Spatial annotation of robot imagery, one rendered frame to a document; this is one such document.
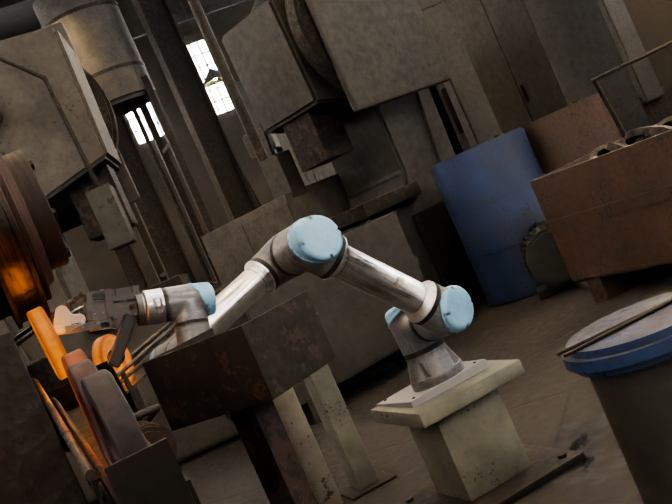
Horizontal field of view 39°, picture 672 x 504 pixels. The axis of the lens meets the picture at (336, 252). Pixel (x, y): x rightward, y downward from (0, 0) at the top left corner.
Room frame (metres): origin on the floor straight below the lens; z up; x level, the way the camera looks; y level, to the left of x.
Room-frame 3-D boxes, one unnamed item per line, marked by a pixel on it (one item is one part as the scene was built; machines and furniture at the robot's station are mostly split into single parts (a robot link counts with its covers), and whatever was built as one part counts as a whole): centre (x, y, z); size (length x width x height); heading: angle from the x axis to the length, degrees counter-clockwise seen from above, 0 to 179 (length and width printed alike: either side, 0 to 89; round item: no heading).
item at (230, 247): (6.64, 0.32, 0.55); 1.10 x 0.53 x 1.10; 40
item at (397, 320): (2.54, -0.11, 0.48); 0.13 x 0.12 x 0.14; 37
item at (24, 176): (2.19, 0.59, 1.11); 0.28 x 0.06 x 0.28; 20
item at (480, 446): (2.54, -0.12, 0.13); 0.40 x 0.40 x 0.26; 21
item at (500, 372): (2.54, -0.12, 0.28); 0.32 x 0.32 x 0.04; 21
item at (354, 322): (4.90, 0.29, 0.39); 1.03 x 0.83 x 0.77; 125
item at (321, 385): (3.05, 0.22, 0.31); 0.24 x 0.16 x 0.62; 20
